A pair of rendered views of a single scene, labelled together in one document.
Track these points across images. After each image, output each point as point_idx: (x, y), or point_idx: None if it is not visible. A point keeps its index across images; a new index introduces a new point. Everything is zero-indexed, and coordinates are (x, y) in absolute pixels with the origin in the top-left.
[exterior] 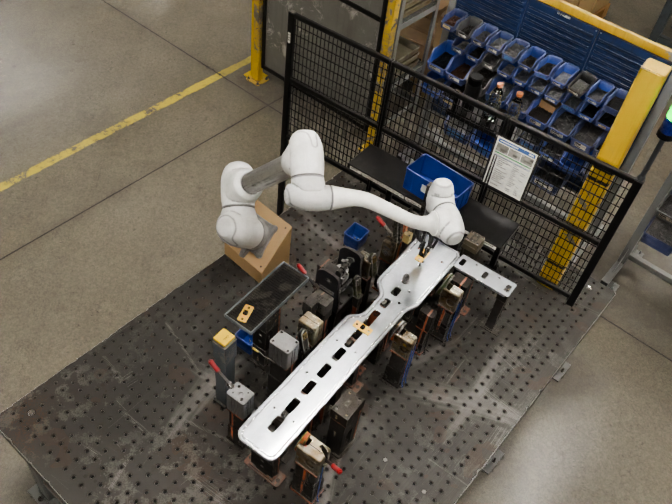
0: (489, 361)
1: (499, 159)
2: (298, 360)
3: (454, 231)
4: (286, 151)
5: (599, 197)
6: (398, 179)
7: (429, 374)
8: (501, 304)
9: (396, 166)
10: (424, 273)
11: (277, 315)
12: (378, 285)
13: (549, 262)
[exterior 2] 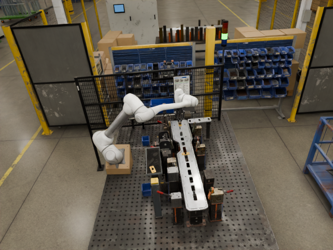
0: (218, 146)
1: (177, 85)
2: None
3: (195, 99)
4: (125, 105)
5: (213, 77)
6: None
7: (207, 160)
8: (209, 126)
9: None
10: (184, 129)
11: None
12: (175, 140)
13: (206, 110)
